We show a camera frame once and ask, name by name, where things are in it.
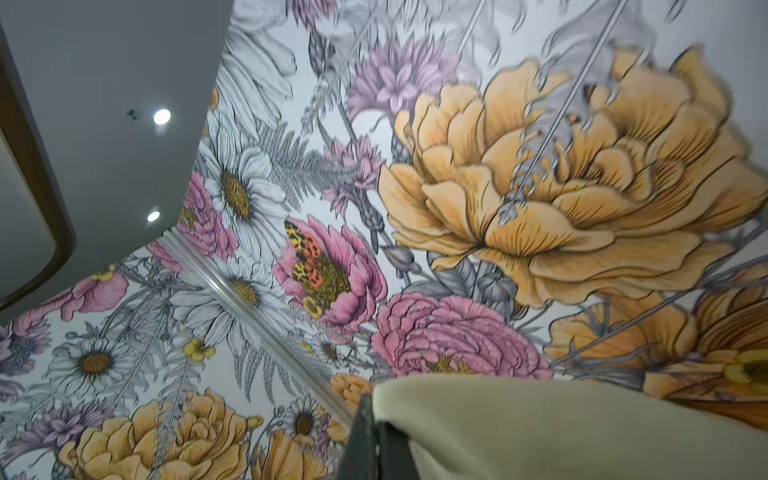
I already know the left aluminium corner post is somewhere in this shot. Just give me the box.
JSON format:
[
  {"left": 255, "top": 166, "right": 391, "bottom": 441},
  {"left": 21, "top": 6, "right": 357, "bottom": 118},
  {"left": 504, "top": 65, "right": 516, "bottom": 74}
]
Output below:
[{"left": 158, "top": 229, "right": 354, "bottom": 432}]

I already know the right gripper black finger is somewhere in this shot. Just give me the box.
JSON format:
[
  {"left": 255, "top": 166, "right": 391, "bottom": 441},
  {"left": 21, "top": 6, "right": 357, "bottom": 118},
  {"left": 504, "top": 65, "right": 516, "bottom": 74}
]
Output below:
[{"left": 336, "top": 396, "right": 420, "bottom": 480}]

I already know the cream beige cloth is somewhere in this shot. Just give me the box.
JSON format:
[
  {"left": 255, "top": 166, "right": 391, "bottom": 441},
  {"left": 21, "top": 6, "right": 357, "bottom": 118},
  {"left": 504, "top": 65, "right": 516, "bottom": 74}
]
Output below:
[{"left": 372, "top": 374, "right": 767, "bottom": 479}]

